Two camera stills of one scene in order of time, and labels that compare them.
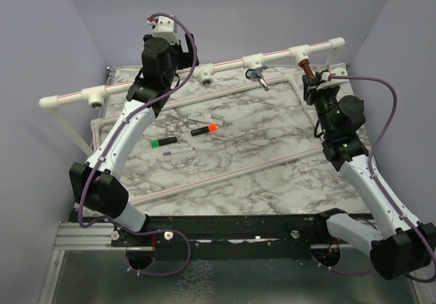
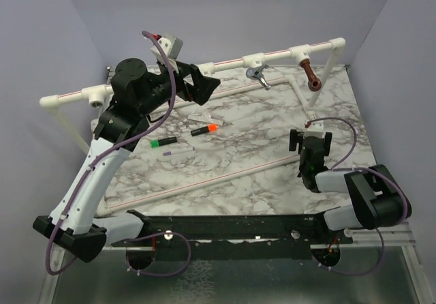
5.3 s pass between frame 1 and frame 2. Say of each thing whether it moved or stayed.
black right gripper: moved
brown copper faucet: stayed
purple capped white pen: stayed
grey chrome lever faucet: stayed
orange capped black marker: stayed
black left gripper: moved
